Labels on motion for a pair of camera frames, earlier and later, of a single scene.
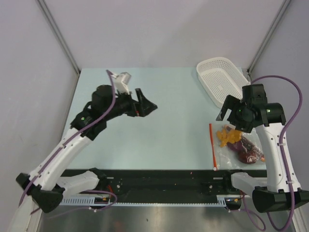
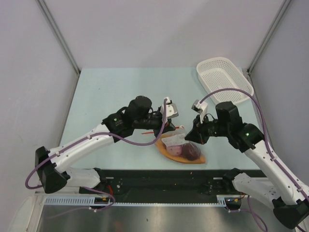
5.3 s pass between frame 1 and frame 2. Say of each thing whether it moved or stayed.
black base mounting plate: stayed
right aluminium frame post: stayed
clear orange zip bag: moved
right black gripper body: moved
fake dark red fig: moved
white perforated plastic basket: stayed
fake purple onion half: moved
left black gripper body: moved
